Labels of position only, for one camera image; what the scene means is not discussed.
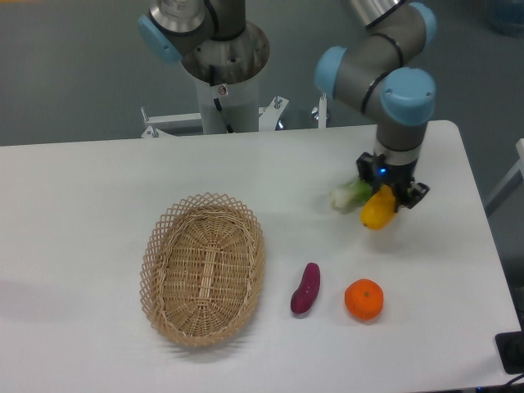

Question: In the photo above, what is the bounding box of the blue container top right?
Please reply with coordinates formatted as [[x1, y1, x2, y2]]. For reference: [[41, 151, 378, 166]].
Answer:
[[486, 0, 523, 38]]

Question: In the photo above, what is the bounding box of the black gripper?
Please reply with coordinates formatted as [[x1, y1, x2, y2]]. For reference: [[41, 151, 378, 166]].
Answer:
[[356, 152, 430, 212]]

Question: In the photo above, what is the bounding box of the white frame at right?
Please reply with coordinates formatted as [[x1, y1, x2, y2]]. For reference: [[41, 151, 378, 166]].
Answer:
[[484, 138, 523, 217]]

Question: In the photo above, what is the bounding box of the black base cable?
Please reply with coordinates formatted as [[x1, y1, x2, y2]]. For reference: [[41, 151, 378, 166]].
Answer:
[[208, 64, 235, 134]]

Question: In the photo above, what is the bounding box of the green bok choy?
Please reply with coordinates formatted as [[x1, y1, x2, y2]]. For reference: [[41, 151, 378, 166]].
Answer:
[[329, 177, 373, 213]]

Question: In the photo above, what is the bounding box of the woven wicker basket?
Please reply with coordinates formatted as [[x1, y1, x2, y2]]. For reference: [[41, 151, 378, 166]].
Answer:
[[139, 192, 265, 347]]

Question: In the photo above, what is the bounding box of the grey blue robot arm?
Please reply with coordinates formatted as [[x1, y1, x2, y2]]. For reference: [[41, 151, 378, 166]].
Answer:
[[138, 1, 436, 208]]

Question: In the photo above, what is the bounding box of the purple sweet potato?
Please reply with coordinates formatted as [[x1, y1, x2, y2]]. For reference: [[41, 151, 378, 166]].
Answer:
[[290, 263, 321, 314]]

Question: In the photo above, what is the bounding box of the orange mandarin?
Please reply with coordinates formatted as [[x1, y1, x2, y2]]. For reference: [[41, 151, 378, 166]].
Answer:
[[344, 278, 384, 321]]

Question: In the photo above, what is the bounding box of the yellow mango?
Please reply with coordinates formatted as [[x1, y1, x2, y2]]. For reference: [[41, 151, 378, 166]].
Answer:
[[360, 185, 396, 230]]

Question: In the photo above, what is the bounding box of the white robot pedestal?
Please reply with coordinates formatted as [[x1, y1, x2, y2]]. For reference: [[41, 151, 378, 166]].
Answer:
[[139, 22, 331, 138]]

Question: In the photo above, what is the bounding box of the black box at edge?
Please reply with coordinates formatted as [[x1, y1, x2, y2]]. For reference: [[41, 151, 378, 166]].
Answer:
[[495, 331, 523, 374]]

